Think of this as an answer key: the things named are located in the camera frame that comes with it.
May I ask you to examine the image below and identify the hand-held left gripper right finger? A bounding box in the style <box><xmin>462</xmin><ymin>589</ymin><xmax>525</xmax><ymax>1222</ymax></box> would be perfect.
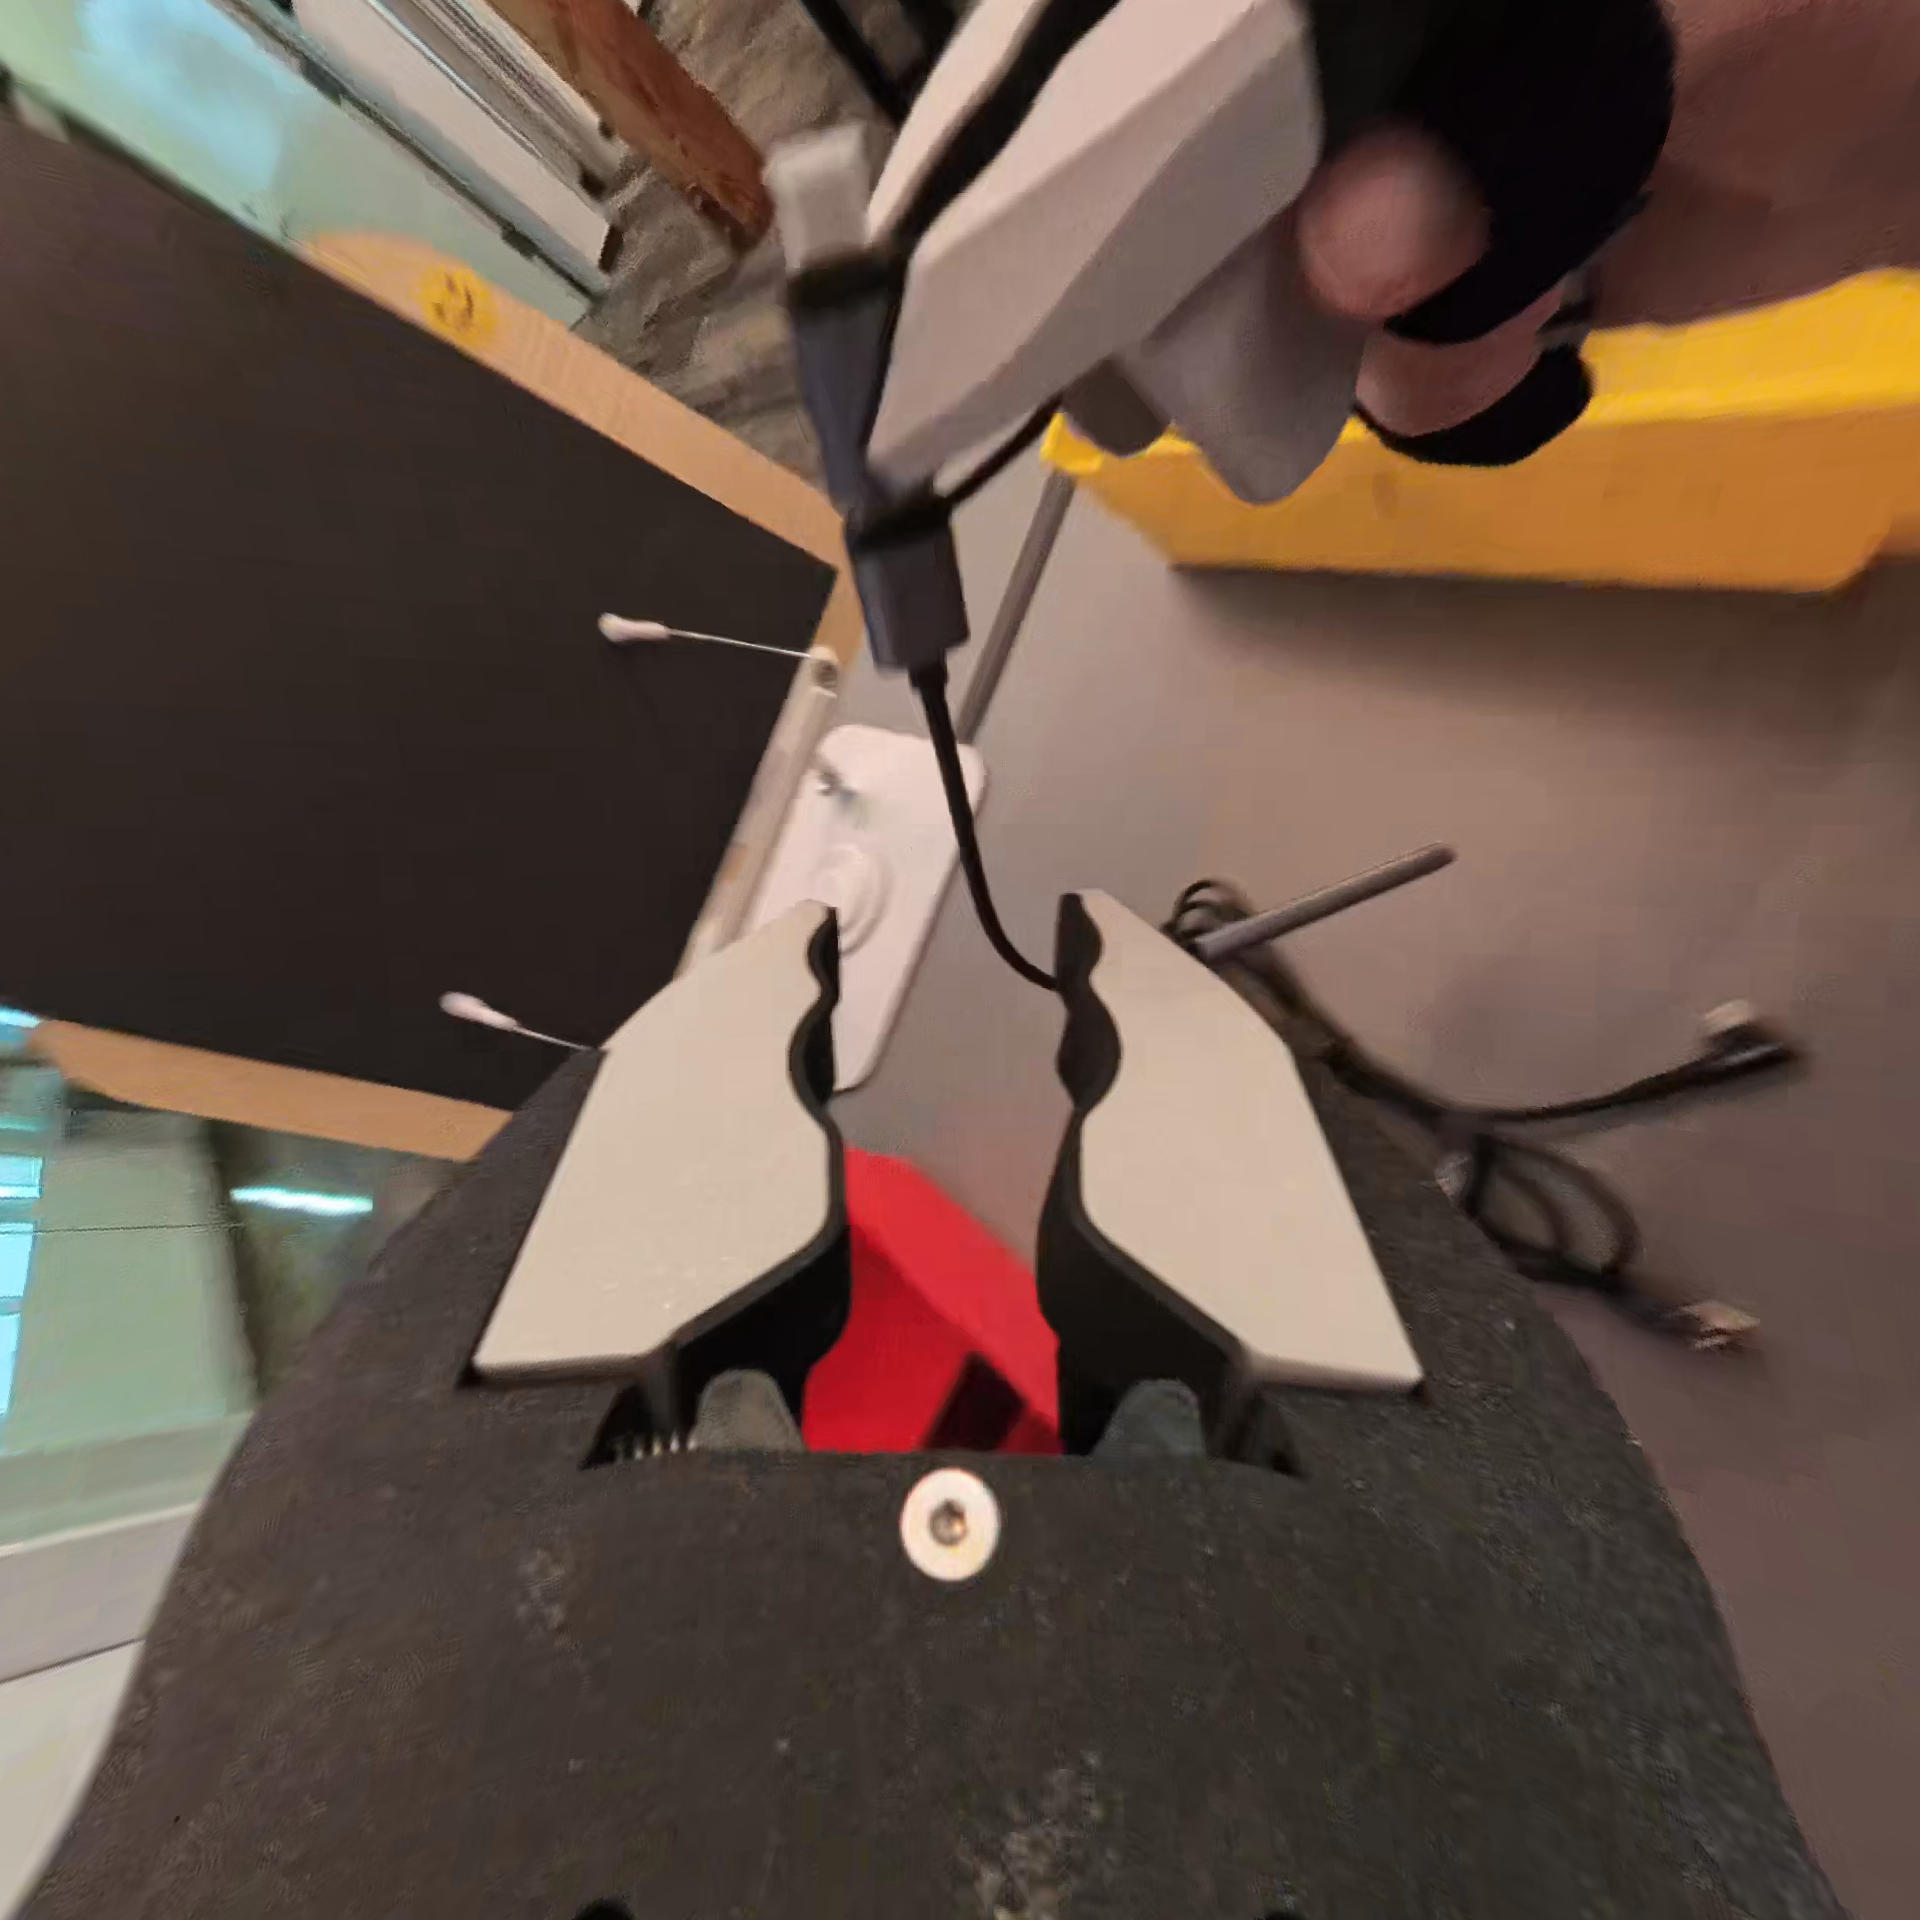
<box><xmin>1036</xmin><ymin>892</ymin><xmax>1426</xmax><ymax>1453</ymax></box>

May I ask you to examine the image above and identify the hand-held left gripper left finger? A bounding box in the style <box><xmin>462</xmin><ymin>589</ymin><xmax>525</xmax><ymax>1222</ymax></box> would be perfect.
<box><xmin>471</xmin><ymin>900</ymin><xmax>853</xmax><ymax>1453</ymax></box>

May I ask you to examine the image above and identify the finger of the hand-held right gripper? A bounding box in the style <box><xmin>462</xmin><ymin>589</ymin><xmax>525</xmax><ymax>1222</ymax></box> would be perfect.
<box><xmin>867</xmin><ymin>0</ymin><xmax>1119</xmax><ymax>248</ymax></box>
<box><xmin>861</xmin><ymin>0</ymin><xmax>1334</xmax><ymax>504</ymax></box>

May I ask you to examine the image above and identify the thick black cable brown plug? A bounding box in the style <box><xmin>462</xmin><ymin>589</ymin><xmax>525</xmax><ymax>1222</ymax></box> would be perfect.
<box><xmin>1167</xmin><ymin>883</ymin><xmax>1502</xmax><ymax>1203</ymax></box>

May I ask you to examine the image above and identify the grey usb hub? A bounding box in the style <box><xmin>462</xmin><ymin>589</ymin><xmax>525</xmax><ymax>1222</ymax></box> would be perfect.
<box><xmin>762</xmin><ymin>128</ymin><xmax>972</xmax><ymax>672</ymax></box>

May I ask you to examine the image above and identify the black hub cable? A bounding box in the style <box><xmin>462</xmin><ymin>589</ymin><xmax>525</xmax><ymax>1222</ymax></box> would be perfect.
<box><xmin>908</xmin><ymin>662</ymin><xmax>1066</xmax><ymax>992</ymax></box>

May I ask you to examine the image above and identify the black cable with blue-ringed plugs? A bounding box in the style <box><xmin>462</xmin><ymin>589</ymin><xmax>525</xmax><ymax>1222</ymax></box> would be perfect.
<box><xmin>1439</xmin><ymin>1001</ymin><xmax>1798</xmax><ymax>1142</ymax></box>

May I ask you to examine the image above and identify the person's right hand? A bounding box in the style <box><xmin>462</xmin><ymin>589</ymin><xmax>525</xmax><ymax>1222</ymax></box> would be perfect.
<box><xmin>1293</xmin><ymin>0</ymin><xmax>1920</xmax><ymax>441</ymax></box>

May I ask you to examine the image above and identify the red plastic bin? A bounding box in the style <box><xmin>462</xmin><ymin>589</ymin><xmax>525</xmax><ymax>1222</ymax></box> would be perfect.
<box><xmin>803</xmin><ymin>1147</ymin><xmax>1066</xmax><ymax>1456</ymax></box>

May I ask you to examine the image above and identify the yellow plastic bin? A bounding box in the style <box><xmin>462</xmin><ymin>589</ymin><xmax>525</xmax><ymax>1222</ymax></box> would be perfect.
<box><xmin>1043</xmin><ymin>267</ymin><xmax>1920</xmax><ymax>593</ymax></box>

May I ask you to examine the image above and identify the white stand with black board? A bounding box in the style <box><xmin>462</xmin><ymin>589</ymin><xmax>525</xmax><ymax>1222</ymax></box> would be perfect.
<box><xmin>29</xmin><ymin>230</ymin><xmax>993</xmax><ymax>1163</ymax></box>

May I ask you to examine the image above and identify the wooden post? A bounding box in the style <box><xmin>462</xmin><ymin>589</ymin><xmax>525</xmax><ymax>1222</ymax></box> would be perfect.
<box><xmin>497</xmin><ymin>0</ymin><xmax>774</xmax><ymax>248</ymax></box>

